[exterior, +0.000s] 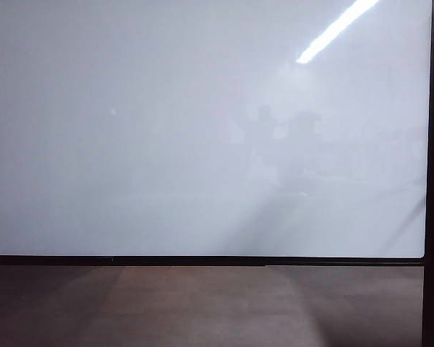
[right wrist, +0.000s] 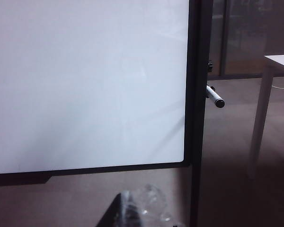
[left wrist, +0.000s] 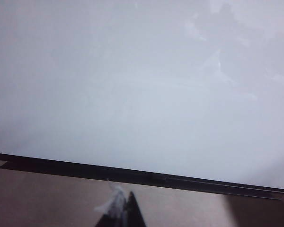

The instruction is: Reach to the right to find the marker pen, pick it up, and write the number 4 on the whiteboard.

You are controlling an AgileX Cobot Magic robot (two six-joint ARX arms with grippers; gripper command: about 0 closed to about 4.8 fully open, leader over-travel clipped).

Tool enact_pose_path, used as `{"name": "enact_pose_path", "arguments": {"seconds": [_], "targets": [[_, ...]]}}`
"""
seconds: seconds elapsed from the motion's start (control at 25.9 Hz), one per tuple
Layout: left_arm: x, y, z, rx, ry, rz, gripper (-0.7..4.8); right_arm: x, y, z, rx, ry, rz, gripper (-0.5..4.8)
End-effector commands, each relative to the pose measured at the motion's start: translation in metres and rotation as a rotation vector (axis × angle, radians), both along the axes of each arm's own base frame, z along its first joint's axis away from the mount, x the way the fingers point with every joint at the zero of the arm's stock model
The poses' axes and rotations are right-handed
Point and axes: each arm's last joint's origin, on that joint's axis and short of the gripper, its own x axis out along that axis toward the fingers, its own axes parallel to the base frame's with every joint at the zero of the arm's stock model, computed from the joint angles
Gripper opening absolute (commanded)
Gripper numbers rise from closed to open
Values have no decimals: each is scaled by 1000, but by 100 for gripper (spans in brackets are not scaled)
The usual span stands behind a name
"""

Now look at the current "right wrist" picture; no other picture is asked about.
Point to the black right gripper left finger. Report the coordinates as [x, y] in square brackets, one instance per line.
[118, 212]

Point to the clear-taped right gripper right finger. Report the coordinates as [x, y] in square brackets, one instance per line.
[153, 205]

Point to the white marker pen black cap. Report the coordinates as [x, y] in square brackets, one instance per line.
[214, 95]

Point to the black whiteboard pen tray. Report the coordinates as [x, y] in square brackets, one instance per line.
[19, 180]

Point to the white table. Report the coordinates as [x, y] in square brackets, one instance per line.
[262, 106]

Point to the black stand knob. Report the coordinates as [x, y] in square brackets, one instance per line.
[210, 66]

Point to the dark framed glass partition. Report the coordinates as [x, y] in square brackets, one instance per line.
[246, 35]

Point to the black whiteboard stand frame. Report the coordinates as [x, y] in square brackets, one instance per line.
[200, 123]

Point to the white whiteboard black frame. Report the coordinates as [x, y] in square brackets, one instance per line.
[85, 82]

